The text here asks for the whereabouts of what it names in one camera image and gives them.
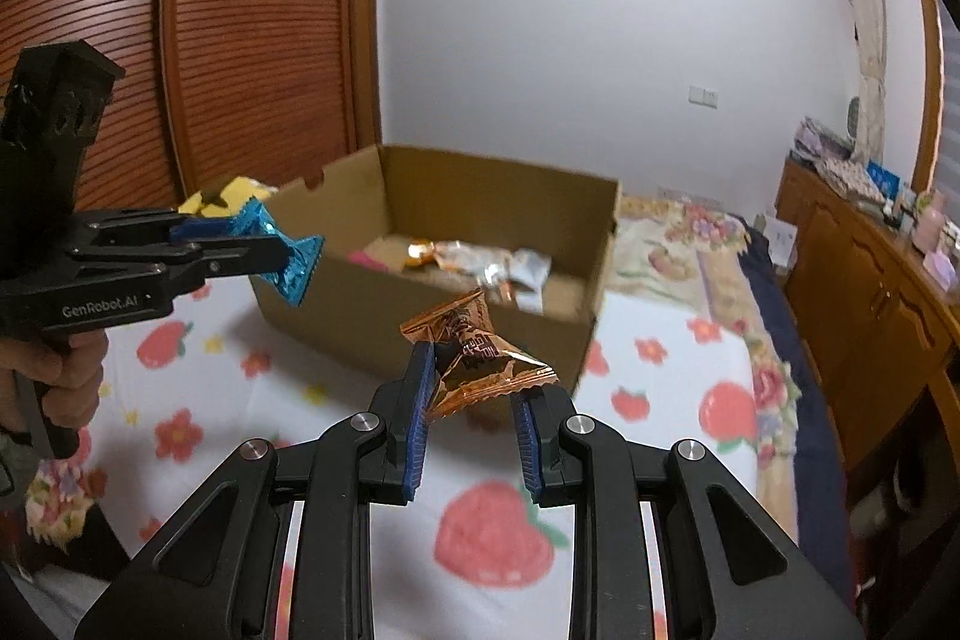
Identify white paper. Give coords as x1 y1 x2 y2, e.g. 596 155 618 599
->
756 215 797 271

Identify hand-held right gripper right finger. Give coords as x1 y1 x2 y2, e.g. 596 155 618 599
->
510 383 871 640

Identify navy blanket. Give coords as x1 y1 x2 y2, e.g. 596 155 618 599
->
737 226 861 605

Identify white pipe bundle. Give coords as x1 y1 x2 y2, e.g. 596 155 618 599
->
825 0 891 163

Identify person's left hand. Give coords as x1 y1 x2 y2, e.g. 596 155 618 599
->
0 329 111 455

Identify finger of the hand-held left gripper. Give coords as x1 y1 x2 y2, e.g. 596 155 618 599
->
67 233 292 301
71 207 260 253

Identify clutter on cabinet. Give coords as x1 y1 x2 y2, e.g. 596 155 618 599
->
793 113 960 290

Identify floral quilt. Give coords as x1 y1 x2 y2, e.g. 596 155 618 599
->
22 195 805 545

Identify gold candy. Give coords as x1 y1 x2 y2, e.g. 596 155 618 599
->
401 237 441 271

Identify person's grey clothing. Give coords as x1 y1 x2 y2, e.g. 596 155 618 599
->
0 531 117 640

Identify wooden slatted wardrobe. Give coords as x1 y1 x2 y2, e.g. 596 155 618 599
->
0 0 385 215

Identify white strawberry print sheet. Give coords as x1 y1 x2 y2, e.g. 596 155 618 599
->
66 284 760 640

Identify blue candy wrapper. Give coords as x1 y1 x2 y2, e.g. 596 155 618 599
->
229 197 328 309

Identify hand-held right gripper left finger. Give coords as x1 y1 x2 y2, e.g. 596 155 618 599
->
75 340 441 640

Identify wooden cabinet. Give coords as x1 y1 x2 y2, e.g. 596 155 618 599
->
775 155 960 465

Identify white blue snack packet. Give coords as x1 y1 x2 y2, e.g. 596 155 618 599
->
513 248 554 313

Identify cardboard box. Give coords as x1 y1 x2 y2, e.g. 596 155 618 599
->
251 143 624 399

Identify copper candy wrapper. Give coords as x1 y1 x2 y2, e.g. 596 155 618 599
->
397 289 560 425

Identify wooden window frame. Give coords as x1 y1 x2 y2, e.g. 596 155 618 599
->
910 0 947 200

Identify pink packet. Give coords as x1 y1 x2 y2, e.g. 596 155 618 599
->
347 245 392 275

